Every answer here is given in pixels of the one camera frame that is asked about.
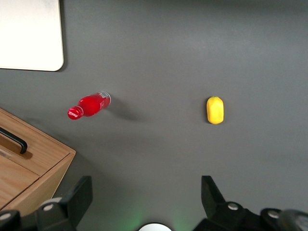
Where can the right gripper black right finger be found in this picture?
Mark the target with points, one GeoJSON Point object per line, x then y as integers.
{"type": "Point", "coordinates": [216, 211]}

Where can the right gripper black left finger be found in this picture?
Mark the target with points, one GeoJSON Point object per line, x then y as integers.
{"type": "Point", "coordinates": [69, 207]}

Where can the red soda can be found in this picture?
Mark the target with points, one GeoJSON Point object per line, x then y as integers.
{"type": "Point", "coordinates": [92, 104]}

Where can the cream plastic tray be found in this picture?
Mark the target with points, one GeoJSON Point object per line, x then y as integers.
{"type": "Point", "coordinates": [29, 33]}

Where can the wooden upper drawer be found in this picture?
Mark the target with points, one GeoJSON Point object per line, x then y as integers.
{"type": "Point", "coordinates": [33, 166]}

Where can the wooden drawer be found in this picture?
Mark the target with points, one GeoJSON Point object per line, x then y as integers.
{"type": "Point", "coordinates": [33, 166]}
{"type": "Point", "coordinates": [43, 140]}

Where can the wooden drawer cabinet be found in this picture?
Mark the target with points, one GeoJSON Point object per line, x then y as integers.
{"type": "Point", "coordinates": [48, 154]}

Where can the wooden lower drawer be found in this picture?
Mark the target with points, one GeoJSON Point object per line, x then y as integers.
{"type": "Point", "coordinates": [43, 140]}

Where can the yellow lemon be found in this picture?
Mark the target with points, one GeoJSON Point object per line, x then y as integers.
{"type": "Point", "coordinates": [215, 110]}

